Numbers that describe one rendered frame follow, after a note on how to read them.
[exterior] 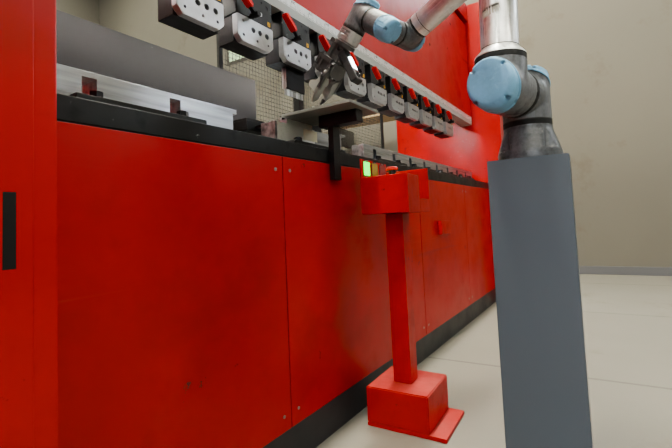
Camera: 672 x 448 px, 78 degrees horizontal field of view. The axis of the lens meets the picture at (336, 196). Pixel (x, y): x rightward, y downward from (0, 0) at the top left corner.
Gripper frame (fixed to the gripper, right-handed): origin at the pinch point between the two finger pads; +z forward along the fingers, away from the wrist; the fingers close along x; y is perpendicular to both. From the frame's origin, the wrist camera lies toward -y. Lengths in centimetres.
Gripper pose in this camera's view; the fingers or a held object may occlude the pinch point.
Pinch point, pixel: (320, 101)
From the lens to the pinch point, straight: 143.5
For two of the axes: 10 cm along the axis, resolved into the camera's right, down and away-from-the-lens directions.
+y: -6.7, -5.9, 4.6
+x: -5.5, -0.2, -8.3
